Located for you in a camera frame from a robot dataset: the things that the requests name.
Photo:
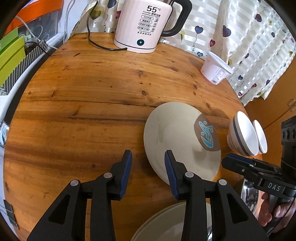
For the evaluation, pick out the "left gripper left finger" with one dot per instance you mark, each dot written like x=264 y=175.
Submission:
x=65 y=219

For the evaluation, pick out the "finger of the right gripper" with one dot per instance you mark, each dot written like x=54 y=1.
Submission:
x=238 y=166
x=240 y=158

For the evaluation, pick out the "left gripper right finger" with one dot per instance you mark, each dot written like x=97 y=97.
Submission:
x=231 y=219

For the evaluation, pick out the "beige plate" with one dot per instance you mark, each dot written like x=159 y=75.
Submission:
x=188 y=133
x=165 y=225

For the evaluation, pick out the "person's right hand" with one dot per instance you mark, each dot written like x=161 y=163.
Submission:
x=285 y=211

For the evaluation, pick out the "steel pot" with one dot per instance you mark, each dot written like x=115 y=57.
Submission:
x=250 y=196

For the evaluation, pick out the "white plastic tub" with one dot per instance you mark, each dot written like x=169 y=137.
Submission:
x=214 y=69

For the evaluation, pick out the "heart patterned curtain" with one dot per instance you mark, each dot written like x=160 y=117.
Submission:
x=250 y=36

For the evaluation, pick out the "white electric kettle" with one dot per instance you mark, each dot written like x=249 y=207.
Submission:
x=142 y=23

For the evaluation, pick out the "lime green box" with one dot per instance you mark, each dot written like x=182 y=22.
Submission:
x=11 y=57

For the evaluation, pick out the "striped grey tray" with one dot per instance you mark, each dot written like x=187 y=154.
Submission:
x=22 y=66

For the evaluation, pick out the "orange lidded clear box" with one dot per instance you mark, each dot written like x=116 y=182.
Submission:
x=37 y=21

